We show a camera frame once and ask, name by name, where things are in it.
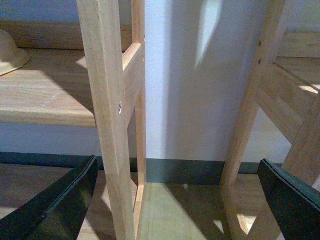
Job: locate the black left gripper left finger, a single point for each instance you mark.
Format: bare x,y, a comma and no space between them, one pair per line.
58,212

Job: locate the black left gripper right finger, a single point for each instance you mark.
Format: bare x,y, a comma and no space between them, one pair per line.
294,204

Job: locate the light wooden shelf rack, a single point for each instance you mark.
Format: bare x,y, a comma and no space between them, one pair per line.
81,94

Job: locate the beige round object on shelf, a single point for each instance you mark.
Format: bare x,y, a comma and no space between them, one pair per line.
11,57

